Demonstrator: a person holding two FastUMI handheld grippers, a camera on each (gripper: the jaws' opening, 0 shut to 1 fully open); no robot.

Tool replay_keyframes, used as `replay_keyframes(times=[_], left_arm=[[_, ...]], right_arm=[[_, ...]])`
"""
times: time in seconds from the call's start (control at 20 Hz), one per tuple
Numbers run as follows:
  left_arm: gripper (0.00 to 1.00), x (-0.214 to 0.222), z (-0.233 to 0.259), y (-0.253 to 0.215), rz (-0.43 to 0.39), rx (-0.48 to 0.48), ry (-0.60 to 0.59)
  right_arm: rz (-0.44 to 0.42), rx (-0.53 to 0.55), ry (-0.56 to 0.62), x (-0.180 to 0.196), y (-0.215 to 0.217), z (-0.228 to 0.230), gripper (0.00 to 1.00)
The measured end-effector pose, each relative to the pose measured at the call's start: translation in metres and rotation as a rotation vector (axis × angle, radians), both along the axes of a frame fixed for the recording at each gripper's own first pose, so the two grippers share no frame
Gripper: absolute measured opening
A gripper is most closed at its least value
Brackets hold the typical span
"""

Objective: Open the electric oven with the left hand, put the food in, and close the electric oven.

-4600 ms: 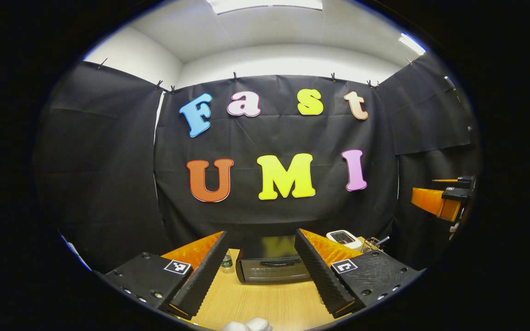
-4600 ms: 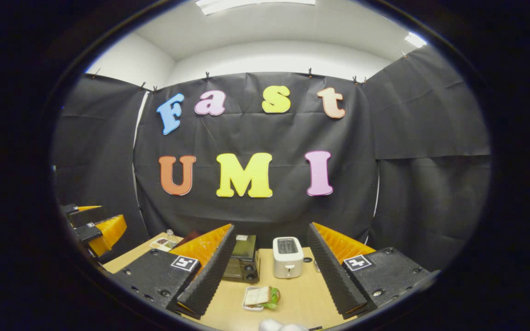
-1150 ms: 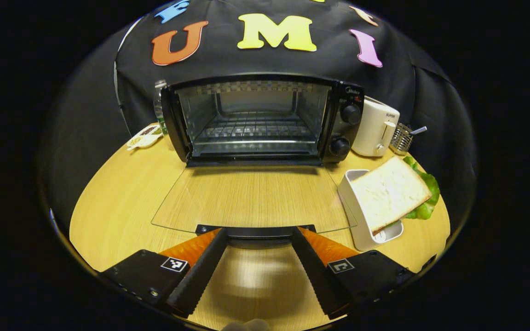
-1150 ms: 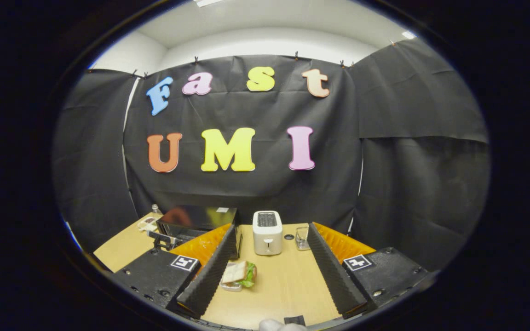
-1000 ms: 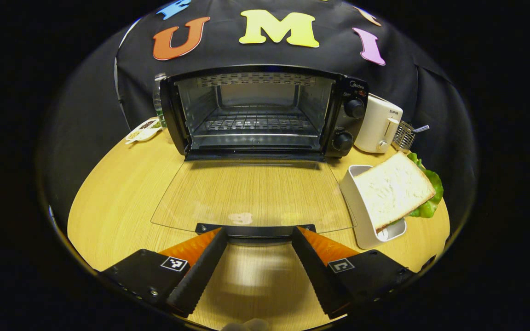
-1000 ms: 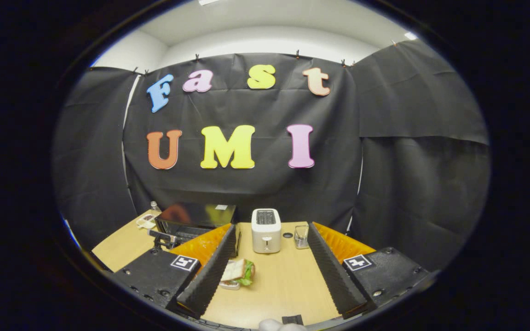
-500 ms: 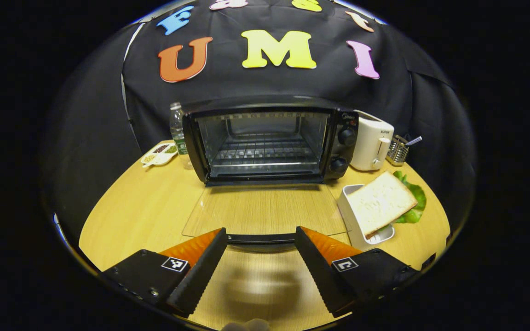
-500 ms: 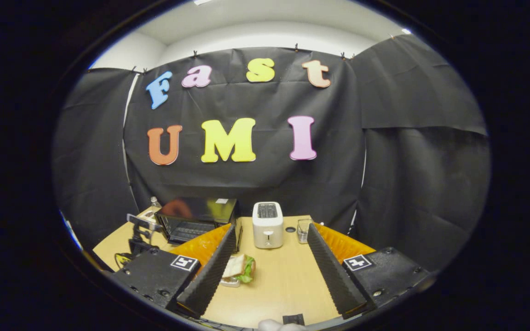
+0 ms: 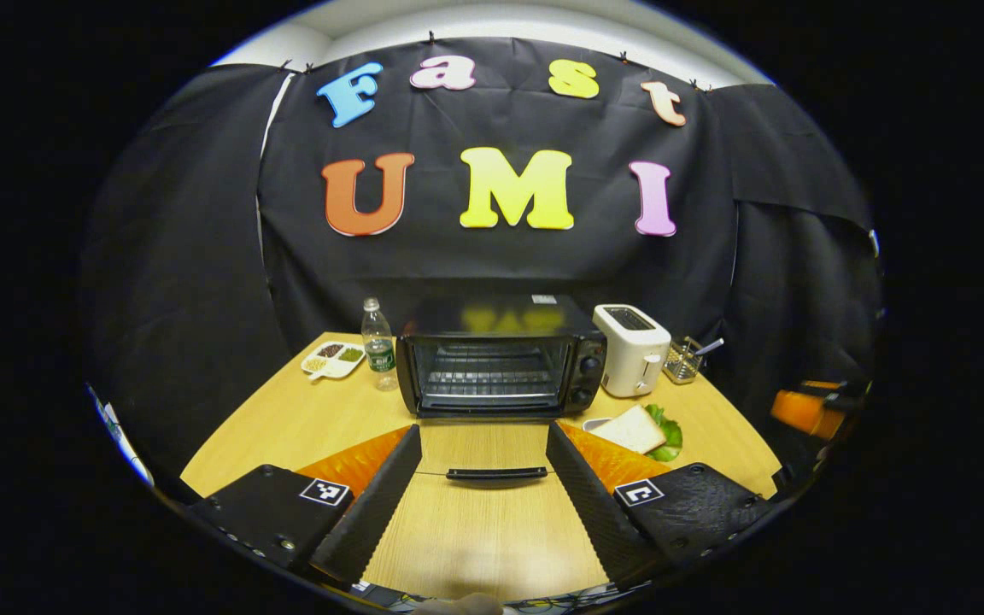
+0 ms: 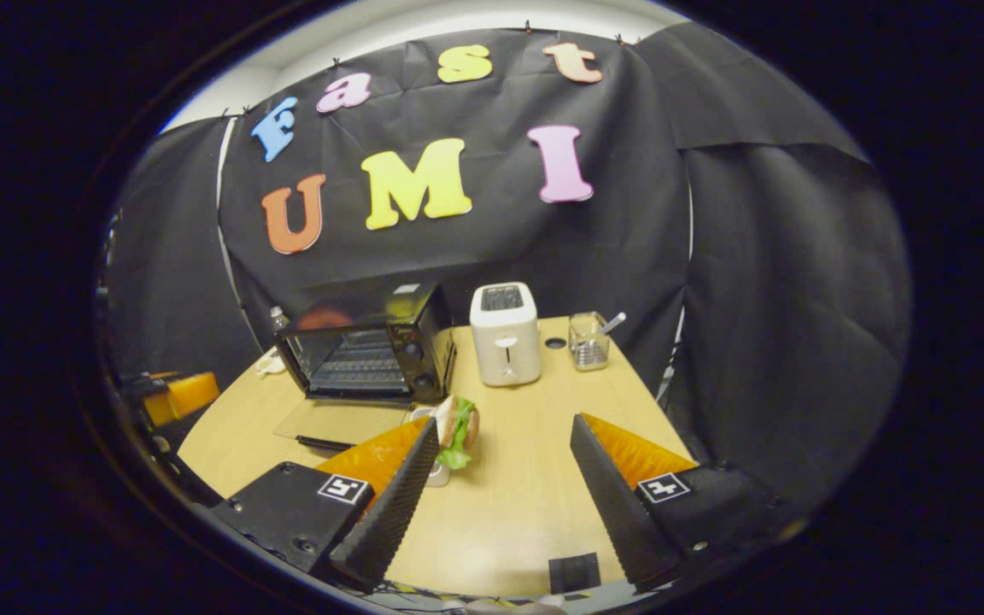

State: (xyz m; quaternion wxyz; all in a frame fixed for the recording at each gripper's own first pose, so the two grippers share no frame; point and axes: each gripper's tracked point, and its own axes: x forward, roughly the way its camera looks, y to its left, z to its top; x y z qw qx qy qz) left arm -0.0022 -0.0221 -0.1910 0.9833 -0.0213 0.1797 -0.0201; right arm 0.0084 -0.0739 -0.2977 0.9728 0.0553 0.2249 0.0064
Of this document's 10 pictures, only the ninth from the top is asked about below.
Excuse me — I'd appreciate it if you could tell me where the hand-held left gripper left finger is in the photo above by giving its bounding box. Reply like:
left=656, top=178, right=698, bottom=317
left=186, top=424, right=424, bottom=586

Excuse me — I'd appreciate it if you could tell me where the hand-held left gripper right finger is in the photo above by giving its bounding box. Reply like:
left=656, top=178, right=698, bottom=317
left=546, top=420, right=775, bottom=590

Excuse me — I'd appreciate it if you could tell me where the bread and lettuce sandwich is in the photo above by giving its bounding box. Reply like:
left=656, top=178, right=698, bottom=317
left=588, top=403, right=684, bottom=463

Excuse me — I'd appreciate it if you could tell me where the black electric oven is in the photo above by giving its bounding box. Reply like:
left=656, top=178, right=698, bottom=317
left=395, top=295, right=608, bottom=484

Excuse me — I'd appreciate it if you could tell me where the white divided plate with beans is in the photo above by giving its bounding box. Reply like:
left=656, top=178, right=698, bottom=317
left=301, top=341, right=366, bottom=382

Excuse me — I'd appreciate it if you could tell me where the white toaster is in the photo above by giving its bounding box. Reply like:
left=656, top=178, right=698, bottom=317
left=592, top=304, right=672, bottom=399

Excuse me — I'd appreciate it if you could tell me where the clear plastic water bottle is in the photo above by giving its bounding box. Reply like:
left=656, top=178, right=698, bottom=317
left=361, top=297, right=399, bottom=392

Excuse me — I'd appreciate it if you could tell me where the black backdrop cloth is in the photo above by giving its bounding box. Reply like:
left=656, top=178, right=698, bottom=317
left=82, top=36, right=884, bottom=505

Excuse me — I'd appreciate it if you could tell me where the white printed sheet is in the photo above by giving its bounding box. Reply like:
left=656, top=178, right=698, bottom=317
left=86, top=384, right=155, bottom=488

